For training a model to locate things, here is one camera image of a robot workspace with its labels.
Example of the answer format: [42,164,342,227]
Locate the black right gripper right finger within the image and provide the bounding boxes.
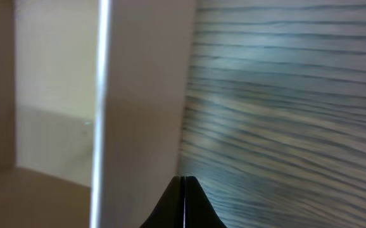
[185,176,227,228]

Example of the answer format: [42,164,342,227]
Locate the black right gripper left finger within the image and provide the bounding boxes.
[140,176,183,228]

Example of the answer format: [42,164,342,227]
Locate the white cardboard box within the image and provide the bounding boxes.
[0,1,196,227]

